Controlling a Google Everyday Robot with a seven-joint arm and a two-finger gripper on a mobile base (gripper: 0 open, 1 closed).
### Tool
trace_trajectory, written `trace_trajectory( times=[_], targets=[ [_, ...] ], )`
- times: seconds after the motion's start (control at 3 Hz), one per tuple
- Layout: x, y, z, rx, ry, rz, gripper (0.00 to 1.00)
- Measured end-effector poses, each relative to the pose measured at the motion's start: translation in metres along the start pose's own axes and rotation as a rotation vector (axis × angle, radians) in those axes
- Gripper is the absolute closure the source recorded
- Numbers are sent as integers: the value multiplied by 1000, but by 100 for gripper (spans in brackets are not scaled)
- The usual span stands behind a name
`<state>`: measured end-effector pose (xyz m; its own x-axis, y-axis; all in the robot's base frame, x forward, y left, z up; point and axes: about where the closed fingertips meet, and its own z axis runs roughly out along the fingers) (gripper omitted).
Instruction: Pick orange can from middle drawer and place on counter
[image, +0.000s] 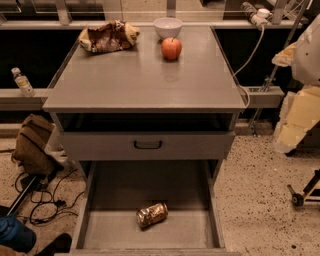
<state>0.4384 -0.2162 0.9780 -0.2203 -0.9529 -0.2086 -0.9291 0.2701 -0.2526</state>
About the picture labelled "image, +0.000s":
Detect crumpled brown chip bag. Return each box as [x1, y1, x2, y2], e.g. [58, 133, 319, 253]
[78, 20, 140, 53]

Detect white bowl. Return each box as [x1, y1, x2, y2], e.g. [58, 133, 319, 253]
[153, 17, 183, 39]

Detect white cable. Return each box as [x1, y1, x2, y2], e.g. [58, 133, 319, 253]
[232, 23, 266, 109]

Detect brown backpack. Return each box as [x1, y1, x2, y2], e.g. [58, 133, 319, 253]
[12, 114, 62, 176]

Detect black floor cables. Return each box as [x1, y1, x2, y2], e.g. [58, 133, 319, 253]
[13, 168, 86, 226]

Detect red apple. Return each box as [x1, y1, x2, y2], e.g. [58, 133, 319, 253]
[161, 38, 182, 60]

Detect black shoe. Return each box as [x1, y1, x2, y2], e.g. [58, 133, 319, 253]
[34, 233, 72, 256]

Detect clear plastic water bottle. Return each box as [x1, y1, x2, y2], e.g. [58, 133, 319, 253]
[11, 67, 35, 97]

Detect metal tripod pole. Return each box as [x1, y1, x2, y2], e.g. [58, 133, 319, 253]
[248, 0, 311, 136]

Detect closed grey top drawer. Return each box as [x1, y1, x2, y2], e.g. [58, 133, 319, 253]
[60, 131, 235, 161]

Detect grey drawer cabinet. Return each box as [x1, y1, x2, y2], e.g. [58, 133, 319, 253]
[42, 23, 248, 256]

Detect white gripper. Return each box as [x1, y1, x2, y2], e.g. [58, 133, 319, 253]
[274, 85, 320, 153]

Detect open grey middle drawer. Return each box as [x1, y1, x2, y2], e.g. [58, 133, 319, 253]
[68, 159, 231, 256]

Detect black wheeled stand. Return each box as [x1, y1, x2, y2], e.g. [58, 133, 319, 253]
[287, 169, 320, 207]

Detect white power adapter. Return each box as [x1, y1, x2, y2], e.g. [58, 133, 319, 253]
[240, 2, 268, 31]

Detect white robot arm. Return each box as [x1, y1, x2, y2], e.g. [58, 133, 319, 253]
[272, 15, 320, 153]

